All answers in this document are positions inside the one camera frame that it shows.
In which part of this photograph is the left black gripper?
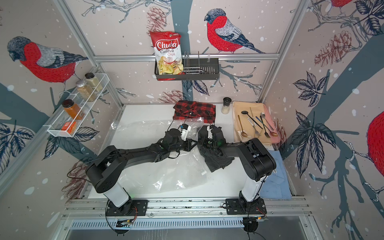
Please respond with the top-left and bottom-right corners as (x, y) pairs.
(169, 137), (200, 154)

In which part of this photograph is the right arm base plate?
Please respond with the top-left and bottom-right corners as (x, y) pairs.
(224, 198), (267, 215)

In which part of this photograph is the beige cloth napkin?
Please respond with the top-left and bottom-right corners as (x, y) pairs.
(233, 102), (281, 146)

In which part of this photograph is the small orange box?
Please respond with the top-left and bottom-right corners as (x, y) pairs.
(61, 121), (77, 134)

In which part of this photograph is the clear plastic vacuum bag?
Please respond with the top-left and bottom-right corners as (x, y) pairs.
(111, 118), (208, 195)

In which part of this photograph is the glass shaker black lid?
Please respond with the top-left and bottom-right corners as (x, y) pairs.
(221, 97), (232, 115)

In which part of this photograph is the dark grey striped shirt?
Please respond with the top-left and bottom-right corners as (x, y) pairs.
(198, 145), (235, 173)

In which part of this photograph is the black ladle spoon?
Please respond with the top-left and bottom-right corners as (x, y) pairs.
(241, 111), (263, 129)

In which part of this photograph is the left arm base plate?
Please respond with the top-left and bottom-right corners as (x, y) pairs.
(106, 199), (149, 217)

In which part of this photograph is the iridescent spoon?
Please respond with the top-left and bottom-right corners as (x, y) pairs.
(260, 113), (279, 137)

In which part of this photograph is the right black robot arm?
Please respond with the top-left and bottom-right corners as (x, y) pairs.
(198, 125), (277, 203)

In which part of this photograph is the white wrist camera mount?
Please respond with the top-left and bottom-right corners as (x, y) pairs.
(181, 124), (192, 141)

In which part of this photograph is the Chuba cassava chips bag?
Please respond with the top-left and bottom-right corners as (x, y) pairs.
(150, 32), (184, 76)

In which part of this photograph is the spice jar silver lid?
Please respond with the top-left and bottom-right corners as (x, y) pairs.
(76, 80), (97, 102)

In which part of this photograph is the red black plaid cloth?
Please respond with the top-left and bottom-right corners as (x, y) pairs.
(173, 100), (216, 124)

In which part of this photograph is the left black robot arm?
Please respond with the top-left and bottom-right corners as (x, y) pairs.
(86, 129), (198, 208)

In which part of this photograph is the folded blue cloth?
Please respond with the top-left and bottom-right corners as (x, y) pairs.
(261, 151), (292, 200)

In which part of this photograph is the spice jar black lid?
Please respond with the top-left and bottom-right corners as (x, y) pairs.
(85, 73), (103, 92)

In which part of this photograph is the clear acrylic wall shelf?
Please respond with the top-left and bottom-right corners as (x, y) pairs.
(48, 73), (110, 138)

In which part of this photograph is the gold spoon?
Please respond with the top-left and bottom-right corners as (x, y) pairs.
(238, 115), (248, 138)

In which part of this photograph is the black wire wall basket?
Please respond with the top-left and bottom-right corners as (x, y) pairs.
(154, 52), (220, 81)

